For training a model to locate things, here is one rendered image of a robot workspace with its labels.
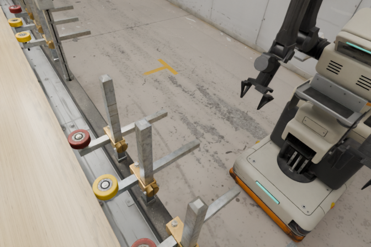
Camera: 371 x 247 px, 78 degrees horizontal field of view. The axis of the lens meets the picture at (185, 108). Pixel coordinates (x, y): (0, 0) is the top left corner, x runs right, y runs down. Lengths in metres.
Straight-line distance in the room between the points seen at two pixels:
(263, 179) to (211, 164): 0.49
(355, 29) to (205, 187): 1.38
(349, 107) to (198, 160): 1.23
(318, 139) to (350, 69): 0.38
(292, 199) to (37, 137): 1.44
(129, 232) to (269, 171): 1.05
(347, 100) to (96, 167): 1.16
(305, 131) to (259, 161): 0.55
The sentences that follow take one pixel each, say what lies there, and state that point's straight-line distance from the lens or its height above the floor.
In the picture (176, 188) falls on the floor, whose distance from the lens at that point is 1.85.
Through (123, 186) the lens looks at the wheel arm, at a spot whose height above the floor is 0.85.
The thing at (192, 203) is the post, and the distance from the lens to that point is 0.58.
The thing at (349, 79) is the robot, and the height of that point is 1.14.
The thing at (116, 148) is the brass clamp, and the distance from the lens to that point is 1.02.
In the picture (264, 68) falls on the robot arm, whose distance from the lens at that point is 0.92.
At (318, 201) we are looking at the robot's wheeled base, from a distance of 1.78.
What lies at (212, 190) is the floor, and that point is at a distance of 1.87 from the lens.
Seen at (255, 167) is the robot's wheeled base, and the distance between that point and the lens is 1.72.
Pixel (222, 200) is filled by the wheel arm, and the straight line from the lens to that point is 0.93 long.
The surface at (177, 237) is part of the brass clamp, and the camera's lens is 0.85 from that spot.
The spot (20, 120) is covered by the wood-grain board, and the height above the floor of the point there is 0.90.
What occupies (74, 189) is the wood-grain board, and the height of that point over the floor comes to 0.90.
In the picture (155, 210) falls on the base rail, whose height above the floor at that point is 0.70.
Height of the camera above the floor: 1.64
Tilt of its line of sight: 43 degrees down
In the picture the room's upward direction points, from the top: 6 degrees clockwise
